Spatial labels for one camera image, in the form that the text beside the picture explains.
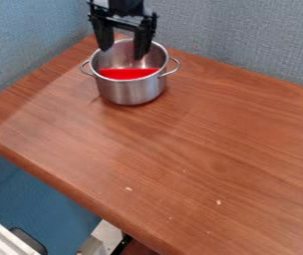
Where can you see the white ribbed radiator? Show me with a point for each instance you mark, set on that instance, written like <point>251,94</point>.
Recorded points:
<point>1,240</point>

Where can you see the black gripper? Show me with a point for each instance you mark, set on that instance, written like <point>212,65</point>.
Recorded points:
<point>124,14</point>

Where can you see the black box on floor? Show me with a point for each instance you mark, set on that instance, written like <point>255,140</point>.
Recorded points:
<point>29,240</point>

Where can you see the white table leg bracket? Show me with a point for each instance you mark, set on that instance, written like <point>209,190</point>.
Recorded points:
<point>102,240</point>

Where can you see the silver metal pot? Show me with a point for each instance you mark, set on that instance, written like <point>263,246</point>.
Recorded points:
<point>130,92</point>

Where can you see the red flat object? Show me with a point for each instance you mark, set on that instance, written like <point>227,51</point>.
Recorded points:
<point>126,73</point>

